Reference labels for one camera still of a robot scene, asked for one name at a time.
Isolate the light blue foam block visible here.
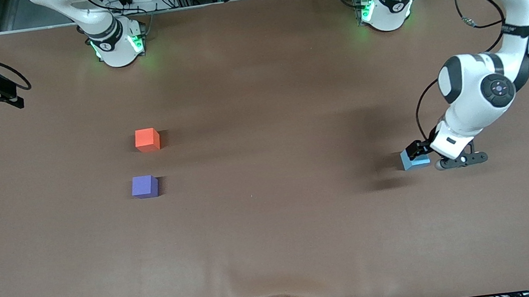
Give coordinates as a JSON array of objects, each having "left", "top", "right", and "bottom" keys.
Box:
[{"left": 399, "top": 145, "right": 433, "bottom": 171}]

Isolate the orange foam block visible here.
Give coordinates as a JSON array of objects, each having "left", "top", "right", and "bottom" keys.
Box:
[{"left": 133, "top": 127, "right": 162, "bottom": 154}]

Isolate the purple foam block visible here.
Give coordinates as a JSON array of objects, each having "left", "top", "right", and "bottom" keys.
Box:
[{"left": 130, "top": 174, "right": 161, "bottom": 200}]

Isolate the brown table mat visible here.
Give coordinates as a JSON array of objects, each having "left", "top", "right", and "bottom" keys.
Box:
[{"left": 0, "top": 0, "right": 529, "bottom": 297}]

